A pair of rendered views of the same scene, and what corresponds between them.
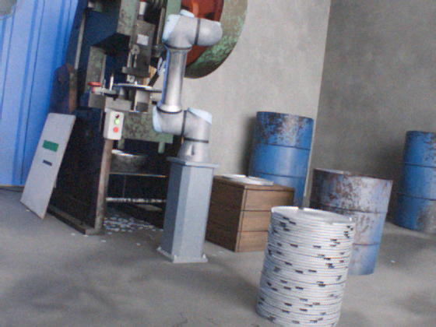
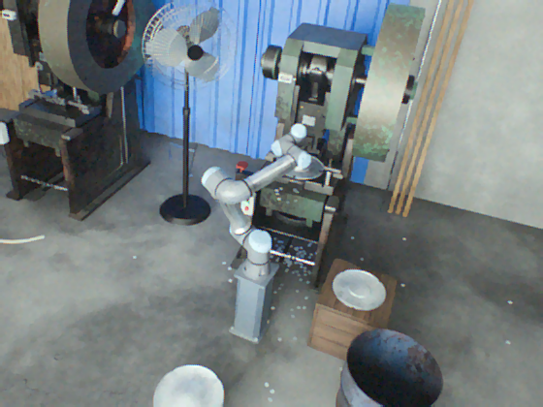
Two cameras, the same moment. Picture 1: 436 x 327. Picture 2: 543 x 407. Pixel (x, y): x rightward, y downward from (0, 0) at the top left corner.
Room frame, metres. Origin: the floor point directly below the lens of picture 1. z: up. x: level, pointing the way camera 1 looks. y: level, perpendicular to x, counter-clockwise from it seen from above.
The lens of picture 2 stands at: (1.03, -1.51, 2.27)
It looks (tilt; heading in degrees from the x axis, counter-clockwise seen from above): 33 degrees down; 55
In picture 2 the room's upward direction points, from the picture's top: 7 degrees clockwise
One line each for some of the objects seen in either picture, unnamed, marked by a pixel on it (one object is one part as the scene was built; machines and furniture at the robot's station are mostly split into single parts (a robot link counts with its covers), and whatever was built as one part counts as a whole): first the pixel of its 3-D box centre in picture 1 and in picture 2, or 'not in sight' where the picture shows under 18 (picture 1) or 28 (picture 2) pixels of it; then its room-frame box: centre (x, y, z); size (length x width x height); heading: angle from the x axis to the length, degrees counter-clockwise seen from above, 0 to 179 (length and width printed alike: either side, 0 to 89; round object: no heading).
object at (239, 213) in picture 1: (242, 211); (352, 312); (2.64, -0.19, 0.18); 0.40 x 0.38 x 0.35; 38
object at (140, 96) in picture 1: (142, 100); (296, 178); (2.59, 0.44, 0.72); 0.25 x 0.14 x 0.14; 41
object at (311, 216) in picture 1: (313, 216); (189, 395); (1.57, -0.35, 0.35); 0.29 x 0.29 x 0.01
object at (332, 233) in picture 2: (145, 146); (341, 199); (3.01, 0.45, 0.45); 0.92 x 0.12 x 0.90; 41
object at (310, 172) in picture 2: (138, 88); (300, 166); (2.63, 0.48, 0.78); 0.29 x 0.29 x 0.01
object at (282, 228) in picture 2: (116, 169); (295, 216); (2.73, 0.57, 0.31); 0.43 x 0.42 x 0.01; 131
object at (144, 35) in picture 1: (138, 44); (309, 121); (2.69, 0.53, 1.04); 0.17 x 0.15 x 0.30; 41
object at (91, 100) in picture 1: (93, 110); (243, 184); (2.35, 0.64, 0.62); 0.10 x 0.06 x 0.20; 131
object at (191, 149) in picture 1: (195, 149); (257, 263); (2.15, 0.10, 0.50); 0.15 x 0.15 x 0.10
